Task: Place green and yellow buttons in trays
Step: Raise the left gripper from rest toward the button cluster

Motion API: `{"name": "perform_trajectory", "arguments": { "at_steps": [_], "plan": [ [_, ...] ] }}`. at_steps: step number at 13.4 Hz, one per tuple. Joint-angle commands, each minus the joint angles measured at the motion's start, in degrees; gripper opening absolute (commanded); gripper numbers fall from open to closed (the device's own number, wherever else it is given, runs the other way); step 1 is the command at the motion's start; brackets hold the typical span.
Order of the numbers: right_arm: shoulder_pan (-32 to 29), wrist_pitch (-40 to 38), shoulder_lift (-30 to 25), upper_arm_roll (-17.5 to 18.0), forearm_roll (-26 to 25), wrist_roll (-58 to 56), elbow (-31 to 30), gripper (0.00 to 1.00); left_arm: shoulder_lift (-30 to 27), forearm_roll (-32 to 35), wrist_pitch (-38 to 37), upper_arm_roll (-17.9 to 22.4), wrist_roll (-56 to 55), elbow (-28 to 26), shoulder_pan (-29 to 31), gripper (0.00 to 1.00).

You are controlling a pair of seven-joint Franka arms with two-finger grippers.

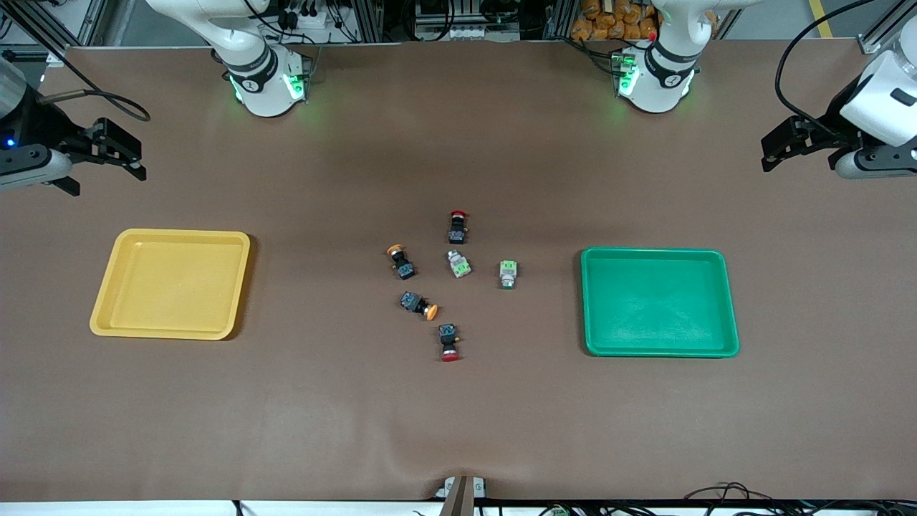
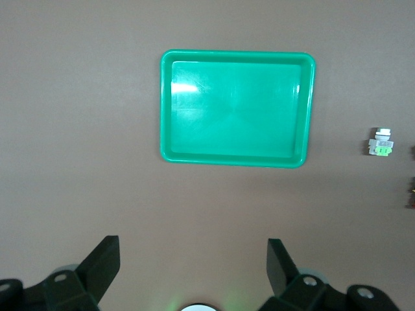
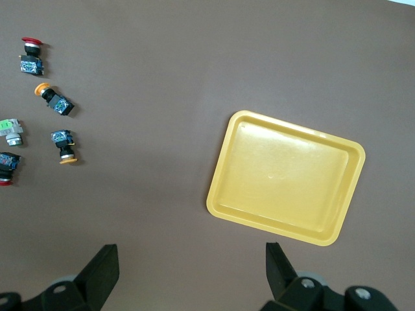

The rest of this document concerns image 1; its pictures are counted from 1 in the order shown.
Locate tangled black cables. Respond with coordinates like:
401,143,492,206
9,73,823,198
684,482,917,516

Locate yellow push button switch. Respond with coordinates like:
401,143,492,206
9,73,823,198
387,244,417,281
400,291,439,321

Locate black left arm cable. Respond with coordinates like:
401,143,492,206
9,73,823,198
775,0,878,133

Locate aluminium frame profile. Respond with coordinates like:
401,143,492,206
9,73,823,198
0,0,80,69
856,16,917,55

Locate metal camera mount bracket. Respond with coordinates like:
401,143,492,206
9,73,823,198
436,475,488,516

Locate green plastic tray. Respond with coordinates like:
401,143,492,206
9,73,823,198
580,247,740,358

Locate orange packets pile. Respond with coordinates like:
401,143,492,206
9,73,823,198
571,0,658,42

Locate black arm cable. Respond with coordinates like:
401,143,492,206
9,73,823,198
775,0,878,133
39,39,152,123

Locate yellow plastic tray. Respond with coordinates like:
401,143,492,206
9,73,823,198
90,229,251,340

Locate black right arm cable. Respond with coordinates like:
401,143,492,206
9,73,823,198
39,39,152,123

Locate aluminium frame post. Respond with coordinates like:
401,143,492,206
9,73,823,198
355,0,385,42
548,0,578,40

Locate white power strip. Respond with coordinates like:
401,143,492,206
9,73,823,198
416,24,496,42

